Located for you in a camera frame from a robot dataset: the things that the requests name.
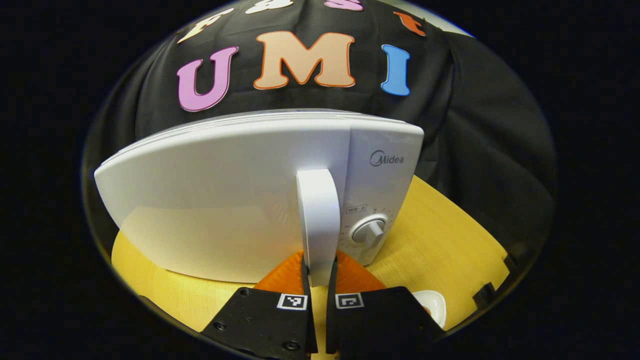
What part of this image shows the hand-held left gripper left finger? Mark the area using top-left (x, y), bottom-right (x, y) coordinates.
top-left (200, 250), bottom-right (319, 360)

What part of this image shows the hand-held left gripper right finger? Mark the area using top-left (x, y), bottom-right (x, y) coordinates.
top-left (325, 250), bottom-right (447, 357)

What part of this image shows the white plate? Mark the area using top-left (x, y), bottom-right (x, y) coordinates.
top-left (411, 290), bottom-right (447, 332)

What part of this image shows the white microwave oven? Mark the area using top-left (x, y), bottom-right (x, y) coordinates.
top-left (94, 109), bottom-right (425, 288)

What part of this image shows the black backdrop cloth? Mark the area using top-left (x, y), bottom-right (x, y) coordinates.
top-left (82, 0), bottom-right (558, 261)

